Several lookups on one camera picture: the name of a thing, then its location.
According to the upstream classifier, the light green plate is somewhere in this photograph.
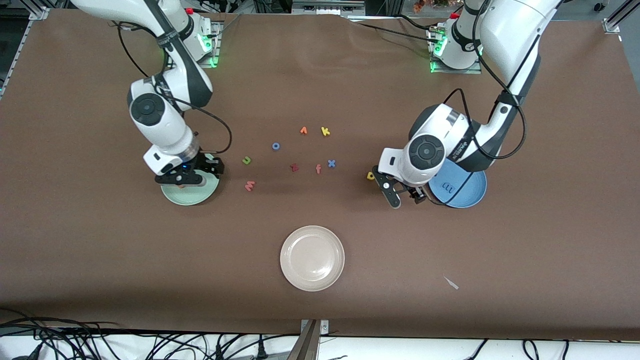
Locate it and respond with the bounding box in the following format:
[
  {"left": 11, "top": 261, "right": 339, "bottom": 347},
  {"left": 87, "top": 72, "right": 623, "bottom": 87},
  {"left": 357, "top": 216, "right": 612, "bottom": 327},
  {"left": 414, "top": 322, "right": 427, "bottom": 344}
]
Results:
[{"left": 160, "top": 167, "right": 221, "bottom": 206}]

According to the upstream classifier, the blue plate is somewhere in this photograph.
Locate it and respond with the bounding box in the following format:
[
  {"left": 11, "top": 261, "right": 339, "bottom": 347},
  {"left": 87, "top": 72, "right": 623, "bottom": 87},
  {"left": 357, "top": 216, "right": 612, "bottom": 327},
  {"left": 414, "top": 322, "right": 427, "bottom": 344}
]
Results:
[{"left": 428, "top": 159, "right": 488, "bottom": 209}]

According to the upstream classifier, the beige plate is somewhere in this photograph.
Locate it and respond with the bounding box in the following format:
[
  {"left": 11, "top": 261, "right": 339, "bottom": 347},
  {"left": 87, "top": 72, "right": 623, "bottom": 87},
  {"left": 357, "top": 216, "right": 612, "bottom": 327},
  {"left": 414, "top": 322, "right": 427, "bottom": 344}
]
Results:
[{"left": 280, "top": 225, "right": 346, "bottom": 292}]

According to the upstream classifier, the aluminium bar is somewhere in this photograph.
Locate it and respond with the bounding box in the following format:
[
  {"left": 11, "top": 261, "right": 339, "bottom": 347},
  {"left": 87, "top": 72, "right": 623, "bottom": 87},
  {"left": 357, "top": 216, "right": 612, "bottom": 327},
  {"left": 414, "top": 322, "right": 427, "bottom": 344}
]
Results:
[{"left": 286, "top": 320, "right": 321, "bottom": 360}]

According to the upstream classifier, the grey metal box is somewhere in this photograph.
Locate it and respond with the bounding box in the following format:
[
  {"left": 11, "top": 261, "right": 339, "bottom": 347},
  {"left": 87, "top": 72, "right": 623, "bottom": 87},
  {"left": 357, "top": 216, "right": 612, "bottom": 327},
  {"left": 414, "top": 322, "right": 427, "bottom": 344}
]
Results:
[{"left": 291, "top": 0, "right": 367, "bottom": 16}]

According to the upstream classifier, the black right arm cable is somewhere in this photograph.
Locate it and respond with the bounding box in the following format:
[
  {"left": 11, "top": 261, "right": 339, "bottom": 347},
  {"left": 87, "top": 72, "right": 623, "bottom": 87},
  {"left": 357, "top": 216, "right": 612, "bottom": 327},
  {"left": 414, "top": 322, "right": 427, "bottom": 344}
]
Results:
[{"left": 117, "top": 20, "right": 234, "bottom": 156}]

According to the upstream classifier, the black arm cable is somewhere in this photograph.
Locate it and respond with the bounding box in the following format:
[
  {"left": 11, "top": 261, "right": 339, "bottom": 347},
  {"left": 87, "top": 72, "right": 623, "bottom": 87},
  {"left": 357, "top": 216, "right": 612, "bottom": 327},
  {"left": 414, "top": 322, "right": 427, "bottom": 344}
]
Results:
[
  {"left": 117, "top": 20, "right": 234, "bottom": 156},
  {"left": 427, "top": 0, "right": 529, "bottom": 206}
]

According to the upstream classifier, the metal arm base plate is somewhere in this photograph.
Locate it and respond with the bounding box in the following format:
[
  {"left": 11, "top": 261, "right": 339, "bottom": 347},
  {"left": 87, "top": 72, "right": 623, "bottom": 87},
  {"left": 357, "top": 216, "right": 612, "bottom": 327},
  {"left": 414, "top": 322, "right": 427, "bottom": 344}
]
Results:
[
  {"left": 195, "top": 19, "right": 223, "bottom": 69},
  {"left": 429, "top": 24, "right": 483, "bottom": 75}
]

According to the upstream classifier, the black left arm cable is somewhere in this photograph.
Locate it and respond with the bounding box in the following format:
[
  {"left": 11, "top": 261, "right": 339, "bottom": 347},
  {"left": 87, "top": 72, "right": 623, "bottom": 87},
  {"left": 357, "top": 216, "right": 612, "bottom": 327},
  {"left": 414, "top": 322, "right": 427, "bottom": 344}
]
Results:
[{"left": 427, "top": 0, "right": 529, "bottom": 206}]

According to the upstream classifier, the long black table cable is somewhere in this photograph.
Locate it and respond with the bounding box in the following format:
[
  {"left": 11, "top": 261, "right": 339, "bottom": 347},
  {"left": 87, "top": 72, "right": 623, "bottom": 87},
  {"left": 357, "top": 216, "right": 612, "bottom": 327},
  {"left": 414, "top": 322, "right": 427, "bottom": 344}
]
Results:
[{"left": 356, "top": 21, "right": 434, "bottom": 45}]

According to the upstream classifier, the small metal bracket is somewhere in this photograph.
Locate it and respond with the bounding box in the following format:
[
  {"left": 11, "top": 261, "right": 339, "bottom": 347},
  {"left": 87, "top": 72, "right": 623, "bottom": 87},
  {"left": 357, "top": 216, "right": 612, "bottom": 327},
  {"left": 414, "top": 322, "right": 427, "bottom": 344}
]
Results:
[{"left": 300, "top": 319, "right": 330, "bottom": 336}]

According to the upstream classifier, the aluminium frame rail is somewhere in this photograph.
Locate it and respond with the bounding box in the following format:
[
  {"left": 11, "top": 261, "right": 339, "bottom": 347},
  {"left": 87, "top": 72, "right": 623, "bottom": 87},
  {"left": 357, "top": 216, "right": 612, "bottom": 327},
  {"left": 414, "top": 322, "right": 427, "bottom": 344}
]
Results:
[{"left": 0, "top": 17, "right": 37, "bottom": 101}]

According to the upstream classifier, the tangled black cable bundle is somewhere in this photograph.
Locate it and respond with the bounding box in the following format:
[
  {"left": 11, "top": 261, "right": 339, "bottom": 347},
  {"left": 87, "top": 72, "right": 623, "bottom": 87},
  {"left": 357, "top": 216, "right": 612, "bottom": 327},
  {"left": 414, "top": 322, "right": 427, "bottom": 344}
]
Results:
[{"left": 0, "top": 306, "right": 301, "bottom": 360}]

